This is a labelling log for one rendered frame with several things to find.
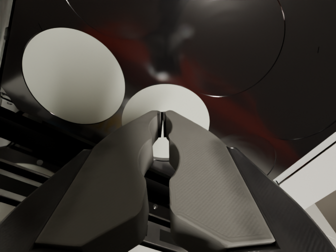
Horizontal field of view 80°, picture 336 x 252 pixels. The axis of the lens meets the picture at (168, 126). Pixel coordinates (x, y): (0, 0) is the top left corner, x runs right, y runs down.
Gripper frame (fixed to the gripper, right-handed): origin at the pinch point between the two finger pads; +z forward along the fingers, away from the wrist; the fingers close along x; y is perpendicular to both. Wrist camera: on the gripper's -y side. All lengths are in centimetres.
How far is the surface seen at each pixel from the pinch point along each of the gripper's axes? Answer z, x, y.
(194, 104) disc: 9.2, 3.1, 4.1
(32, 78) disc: 9.3, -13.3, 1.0
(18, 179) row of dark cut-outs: 4.2, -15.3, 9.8
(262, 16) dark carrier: 9.3, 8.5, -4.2
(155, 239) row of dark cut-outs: 2.6, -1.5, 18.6
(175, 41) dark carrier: 9.4, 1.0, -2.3
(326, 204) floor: 99, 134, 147
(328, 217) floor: 99, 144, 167
